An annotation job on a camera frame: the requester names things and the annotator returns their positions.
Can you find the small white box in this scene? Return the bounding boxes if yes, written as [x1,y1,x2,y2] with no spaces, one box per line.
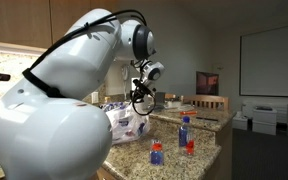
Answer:
[231,110,250,131]

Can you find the clear glass plate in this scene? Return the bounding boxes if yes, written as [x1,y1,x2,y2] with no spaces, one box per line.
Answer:
[177,103,196,113]

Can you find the orange marker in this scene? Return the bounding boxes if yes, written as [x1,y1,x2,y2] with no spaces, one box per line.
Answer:
[179,110,199,116]

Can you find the white wall phone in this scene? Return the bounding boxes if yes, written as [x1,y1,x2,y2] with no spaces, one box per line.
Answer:
[121,63,131,101]

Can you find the white projection screen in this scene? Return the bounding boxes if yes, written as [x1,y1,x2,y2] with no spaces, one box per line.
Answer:
[239,21,288,99]

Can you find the dark reddish framed picture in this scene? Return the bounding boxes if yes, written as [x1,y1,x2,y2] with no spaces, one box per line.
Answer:
[195,70,220,96]

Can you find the shrink-wrapped water bottle pack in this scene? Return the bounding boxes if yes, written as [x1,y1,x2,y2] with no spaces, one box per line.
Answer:
[100,101,127,113]

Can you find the translucent white plastic bag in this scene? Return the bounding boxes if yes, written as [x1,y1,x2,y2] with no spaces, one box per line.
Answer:
[104,103,152,145]

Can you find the dark box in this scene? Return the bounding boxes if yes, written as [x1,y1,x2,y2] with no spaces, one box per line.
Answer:
[154,92,167,105]

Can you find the wooden chair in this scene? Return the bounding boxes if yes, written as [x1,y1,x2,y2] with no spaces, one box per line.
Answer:
[163,92,178,100]
[181,94,230,112]

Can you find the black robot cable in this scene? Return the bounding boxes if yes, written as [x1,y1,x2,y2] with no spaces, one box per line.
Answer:
[22,9,158,117]

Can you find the white paper towel roll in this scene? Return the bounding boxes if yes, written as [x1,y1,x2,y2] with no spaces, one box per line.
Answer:
[130,77,150,109]

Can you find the white storage unit black top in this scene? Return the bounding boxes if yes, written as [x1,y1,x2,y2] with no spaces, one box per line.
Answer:
[252,105,278,136]

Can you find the wooden base cabinet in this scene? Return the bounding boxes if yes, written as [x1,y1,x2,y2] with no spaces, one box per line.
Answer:
[90,165,125,180]

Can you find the black pen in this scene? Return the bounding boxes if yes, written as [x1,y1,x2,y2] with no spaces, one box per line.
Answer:
[195,116,220,122]

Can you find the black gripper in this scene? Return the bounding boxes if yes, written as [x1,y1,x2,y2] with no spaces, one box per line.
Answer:
[130,78,157,103]

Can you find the white wall outlet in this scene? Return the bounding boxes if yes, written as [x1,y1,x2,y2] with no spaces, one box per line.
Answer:
[91,92,100,105]

